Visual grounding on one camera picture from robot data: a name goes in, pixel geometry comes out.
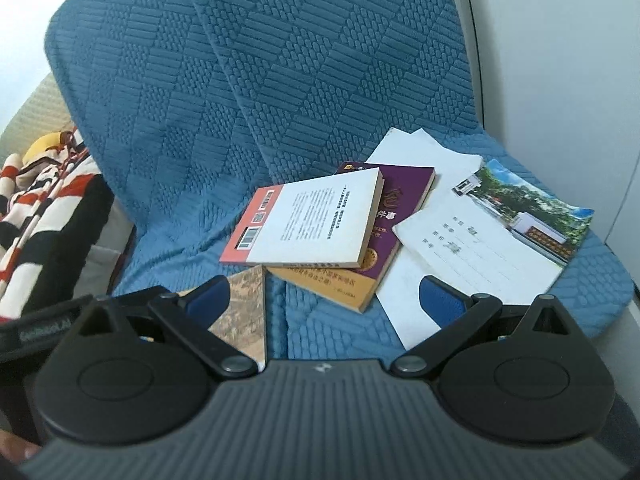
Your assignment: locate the white paper sheet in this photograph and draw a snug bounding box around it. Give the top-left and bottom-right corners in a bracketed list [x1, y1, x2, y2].
[364, 127, 484, 352]

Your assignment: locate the white book with red spine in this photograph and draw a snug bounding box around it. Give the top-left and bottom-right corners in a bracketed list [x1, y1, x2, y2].
[219, 166, 385, 269]

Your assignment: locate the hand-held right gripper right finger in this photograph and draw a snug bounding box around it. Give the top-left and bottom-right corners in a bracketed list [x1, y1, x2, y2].
[391, 275, 601, 379]

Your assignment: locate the beige textured cushion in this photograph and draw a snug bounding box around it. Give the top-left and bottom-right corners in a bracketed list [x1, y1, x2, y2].
[0, 72, 76, 161]

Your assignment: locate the purple and orange book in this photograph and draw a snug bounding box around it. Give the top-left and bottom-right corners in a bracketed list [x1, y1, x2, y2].
[267, 161, 436, 314]

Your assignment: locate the yellow plush toy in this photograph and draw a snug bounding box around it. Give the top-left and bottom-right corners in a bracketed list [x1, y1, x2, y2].
[22, 130, 77, 162]

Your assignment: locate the blue textured sofa cover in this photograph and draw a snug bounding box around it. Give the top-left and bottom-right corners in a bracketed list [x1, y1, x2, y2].
[44, 0, 634, 362]

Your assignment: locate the red black white striped blanket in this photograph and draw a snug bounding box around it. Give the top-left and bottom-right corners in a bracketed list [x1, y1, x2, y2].
[0, 127, 117, 322]

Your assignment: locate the person's left hand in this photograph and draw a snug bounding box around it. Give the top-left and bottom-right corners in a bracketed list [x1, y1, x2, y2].
[0, 431, 39, 471]

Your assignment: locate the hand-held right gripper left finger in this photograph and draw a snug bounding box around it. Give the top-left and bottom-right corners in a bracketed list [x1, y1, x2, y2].
[75, 275, 262, 379]

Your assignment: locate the photo cover notebook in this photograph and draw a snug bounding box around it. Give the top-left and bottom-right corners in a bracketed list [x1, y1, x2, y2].
[391, 158, 595, 297]

